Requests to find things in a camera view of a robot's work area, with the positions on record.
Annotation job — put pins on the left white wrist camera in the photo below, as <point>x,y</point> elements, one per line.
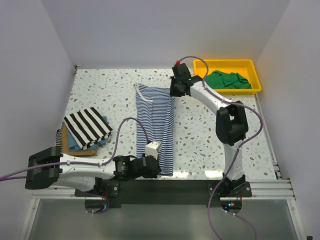
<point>153,148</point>

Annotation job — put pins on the green tank top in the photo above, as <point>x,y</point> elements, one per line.
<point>221,80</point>

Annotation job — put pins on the aluminium frame rail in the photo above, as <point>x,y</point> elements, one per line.
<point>261,190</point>

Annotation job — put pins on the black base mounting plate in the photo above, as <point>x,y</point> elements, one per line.
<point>150,192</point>

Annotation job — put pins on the black white wide-striped tank top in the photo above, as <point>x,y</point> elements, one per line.
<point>87,125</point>

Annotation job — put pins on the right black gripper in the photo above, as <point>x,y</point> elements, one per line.
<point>173,92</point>

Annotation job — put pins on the blue white striped tank top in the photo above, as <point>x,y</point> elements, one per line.
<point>155,111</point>

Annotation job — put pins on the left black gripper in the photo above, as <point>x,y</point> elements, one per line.
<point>154,173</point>

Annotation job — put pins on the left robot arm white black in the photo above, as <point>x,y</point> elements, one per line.
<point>51,167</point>

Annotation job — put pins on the yellow plastic tray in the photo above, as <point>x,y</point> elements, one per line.
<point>244,67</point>

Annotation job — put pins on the tan folded tank top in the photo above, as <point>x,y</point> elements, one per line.
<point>65,146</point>

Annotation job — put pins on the black white thin-striped tank top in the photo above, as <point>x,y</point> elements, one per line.
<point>58,139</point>

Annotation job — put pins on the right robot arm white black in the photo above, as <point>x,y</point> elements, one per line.
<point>231,124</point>

